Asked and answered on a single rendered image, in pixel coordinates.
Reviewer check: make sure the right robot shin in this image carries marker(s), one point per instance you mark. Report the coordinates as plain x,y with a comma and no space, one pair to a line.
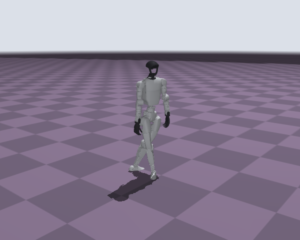
150,157

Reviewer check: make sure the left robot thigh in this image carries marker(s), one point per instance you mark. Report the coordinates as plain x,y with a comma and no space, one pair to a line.
154,130

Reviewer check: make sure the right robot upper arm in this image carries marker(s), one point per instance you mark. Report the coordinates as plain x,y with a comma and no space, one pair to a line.
139,91

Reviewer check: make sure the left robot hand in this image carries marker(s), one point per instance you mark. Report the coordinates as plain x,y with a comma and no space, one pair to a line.
167,120

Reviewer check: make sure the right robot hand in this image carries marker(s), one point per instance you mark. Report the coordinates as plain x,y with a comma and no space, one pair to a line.
137,127

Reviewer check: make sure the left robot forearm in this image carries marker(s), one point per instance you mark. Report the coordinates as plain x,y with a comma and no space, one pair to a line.
166,106

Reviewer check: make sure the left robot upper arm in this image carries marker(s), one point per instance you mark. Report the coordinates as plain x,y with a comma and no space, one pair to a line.
164,94

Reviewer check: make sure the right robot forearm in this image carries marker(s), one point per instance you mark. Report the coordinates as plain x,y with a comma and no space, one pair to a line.
138,113

